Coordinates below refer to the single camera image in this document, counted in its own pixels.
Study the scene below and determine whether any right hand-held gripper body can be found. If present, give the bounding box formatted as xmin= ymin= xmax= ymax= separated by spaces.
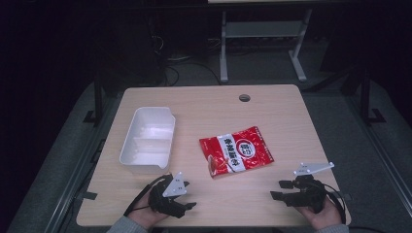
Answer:
xmin=289 ymin=161 xmax=335 ymax=215

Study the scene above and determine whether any white plastic container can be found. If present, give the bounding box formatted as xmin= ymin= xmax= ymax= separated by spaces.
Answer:
xmin=119 ymin=106 xmax=177 ymax=176

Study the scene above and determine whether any person's left hand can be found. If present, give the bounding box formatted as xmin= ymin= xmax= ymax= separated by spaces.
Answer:
xmin=127 ymin=191 xmax=170 ymax=231

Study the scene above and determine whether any person's right hand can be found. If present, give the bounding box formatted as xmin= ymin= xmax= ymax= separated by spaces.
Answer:
xmin=295 ymin=197 xmax=343 ymax=231

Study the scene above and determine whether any black metal stand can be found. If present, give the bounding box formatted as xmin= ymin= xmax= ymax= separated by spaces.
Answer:
xmin=359 ymin=67 xmax=388 ymax=126
xmin=83 ymin=77 xmax=105 ymax=127

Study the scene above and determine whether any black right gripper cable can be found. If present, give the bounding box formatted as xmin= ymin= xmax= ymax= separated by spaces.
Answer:
xmin=323 ymin=183 xmax=347 ymax=225

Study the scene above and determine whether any metal floor rail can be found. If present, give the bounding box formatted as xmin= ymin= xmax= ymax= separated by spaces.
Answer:
xmin=345 ymin=95 xmax=412 ymax=203
xmin=44 ymin=96 xmax=119 ymax=233

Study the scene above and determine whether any black floor cable loop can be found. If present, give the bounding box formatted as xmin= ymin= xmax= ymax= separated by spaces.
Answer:
xmin=162 ymin=65 xmax=181 ymax=87

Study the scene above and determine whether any white metal desk frame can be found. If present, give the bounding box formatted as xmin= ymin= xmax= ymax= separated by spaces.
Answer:
xmin=219 ymin=8 xmax=314 ymax=83

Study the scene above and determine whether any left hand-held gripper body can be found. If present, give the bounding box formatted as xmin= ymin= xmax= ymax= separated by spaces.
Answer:
xmin=148 ymin=171 xmax=189 ymax=218

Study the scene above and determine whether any dark table bracket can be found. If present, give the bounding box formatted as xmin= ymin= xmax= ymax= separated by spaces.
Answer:
xmin=75 ymin=190 xmax=98 ymax=201

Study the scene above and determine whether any red snack packet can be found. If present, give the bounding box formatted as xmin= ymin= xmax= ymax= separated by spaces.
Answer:
xmin=198 ymin=125 xmax=275 ymax=180

